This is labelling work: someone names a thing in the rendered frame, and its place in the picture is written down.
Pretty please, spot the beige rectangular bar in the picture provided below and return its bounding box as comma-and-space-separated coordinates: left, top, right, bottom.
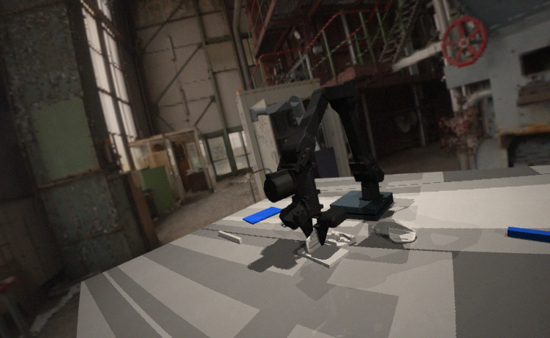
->
218, 231, 243, 243

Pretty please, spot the blue rectangular bar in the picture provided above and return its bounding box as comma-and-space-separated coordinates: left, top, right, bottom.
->
508, 227, 550, 242

